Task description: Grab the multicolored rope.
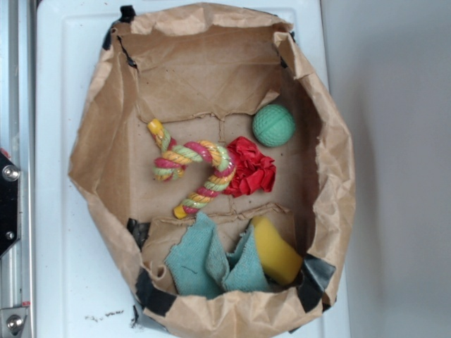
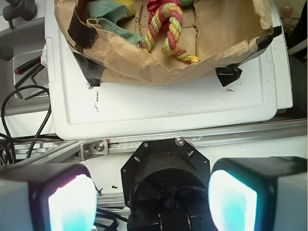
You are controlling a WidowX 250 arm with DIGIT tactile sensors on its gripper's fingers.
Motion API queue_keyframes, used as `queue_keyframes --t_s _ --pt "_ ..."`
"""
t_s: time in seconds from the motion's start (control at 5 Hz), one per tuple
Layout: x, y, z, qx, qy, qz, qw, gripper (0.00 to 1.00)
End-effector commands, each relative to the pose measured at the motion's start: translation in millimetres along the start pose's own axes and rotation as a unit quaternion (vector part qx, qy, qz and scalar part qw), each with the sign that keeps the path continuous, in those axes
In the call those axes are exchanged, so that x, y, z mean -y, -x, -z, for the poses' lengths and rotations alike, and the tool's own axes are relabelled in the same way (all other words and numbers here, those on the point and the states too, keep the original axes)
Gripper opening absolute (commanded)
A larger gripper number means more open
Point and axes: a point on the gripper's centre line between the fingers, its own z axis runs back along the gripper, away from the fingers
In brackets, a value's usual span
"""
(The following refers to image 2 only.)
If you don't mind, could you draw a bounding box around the yellow sponge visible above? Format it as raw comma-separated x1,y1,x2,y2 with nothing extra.
113,0,136,19

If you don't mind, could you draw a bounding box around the black hex key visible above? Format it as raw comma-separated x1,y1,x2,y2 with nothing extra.
14,64,45,90

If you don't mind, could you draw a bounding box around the multicolored braided rope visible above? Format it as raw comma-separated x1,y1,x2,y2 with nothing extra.
141,2,200,64

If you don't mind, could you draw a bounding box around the red-handled tool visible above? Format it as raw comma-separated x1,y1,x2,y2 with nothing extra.
14,56,41,75

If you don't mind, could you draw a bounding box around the black cable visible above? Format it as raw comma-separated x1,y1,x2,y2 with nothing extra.
0,85,52,167

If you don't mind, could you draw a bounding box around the gripper left finger translucent pad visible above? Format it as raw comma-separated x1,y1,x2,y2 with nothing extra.
0,163,97,231

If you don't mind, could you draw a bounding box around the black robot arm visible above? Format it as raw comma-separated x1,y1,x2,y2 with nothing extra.
0,156,308,231

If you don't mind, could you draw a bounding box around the green textured ball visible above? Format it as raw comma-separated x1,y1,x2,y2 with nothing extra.
180,0,194,6

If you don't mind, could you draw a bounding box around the black octagonal mounting plate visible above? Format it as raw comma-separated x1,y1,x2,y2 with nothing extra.
120,139,210,213

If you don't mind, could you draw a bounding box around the teal cloth towel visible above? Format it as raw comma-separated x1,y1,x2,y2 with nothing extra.
84,0,142,45

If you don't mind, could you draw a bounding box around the white plastic bin lid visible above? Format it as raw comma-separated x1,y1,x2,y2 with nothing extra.
45,0,293,140

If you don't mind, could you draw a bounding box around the brown paper bag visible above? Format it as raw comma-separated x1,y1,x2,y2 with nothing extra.
54,0,282,86

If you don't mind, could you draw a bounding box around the gripper right finger translucent pad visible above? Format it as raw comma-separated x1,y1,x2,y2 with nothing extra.
208,156,308,231

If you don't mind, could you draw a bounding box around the grey clamp knob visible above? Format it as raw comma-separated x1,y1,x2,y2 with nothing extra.
2,0,37,29

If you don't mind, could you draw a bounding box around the red crinkled toy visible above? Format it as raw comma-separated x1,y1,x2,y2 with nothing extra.
147,0,182,23

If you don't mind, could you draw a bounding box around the aluminium extrusion rail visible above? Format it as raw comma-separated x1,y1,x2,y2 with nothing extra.
17,118,308,165

